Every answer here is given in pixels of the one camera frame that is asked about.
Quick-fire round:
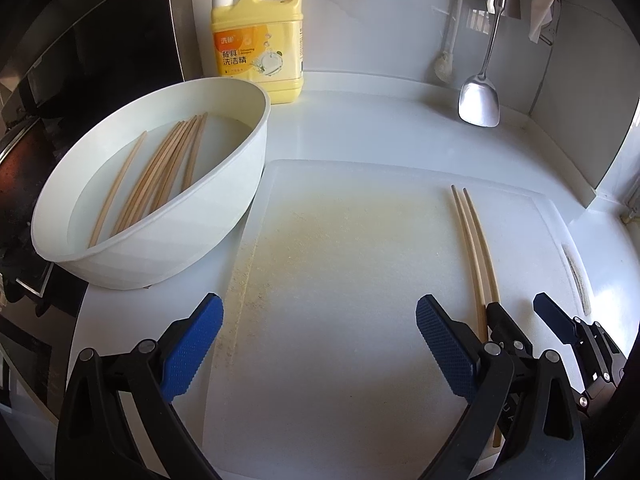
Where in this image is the white plastic basin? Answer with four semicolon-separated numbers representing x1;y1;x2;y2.
31;76;272;291

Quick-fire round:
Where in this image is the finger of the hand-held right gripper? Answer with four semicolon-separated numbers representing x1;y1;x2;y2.
533;292;626;376
486;301;534;361

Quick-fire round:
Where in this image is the metal spatula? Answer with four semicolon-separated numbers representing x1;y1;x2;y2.
458;0;512;128

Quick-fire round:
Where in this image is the yellow detergent pump bottle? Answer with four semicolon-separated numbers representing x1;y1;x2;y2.
196;0;305;105

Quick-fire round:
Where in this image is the white dish brush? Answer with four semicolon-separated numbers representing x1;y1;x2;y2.
433;0;469;84

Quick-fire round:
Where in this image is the white cloth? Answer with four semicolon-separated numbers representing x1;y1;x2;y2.
510;0;559;44

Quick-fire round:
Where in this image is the white plastic cutting board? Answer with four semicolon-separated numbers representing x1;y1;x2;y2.
202;159;594;480

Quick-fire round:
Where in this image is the pale wooden chopstick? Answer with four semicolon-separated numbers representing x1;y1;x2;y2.
462;188;501;307
450;185;502;449

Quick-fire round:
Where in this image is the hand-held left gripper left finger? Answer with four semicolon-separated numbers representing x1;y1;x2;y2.
55;293;224;480

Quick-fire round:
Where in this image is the bunch of brown chopsticks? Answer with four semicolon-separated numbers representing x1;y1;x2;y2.
89;112;208;249

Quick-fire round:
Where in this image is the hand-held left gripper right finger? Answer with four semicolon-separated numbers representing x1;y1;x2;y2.
416;294;586;480

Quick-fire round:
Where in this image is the black gas stove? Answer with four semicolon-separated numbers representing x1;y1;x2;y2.
0;0;190;426

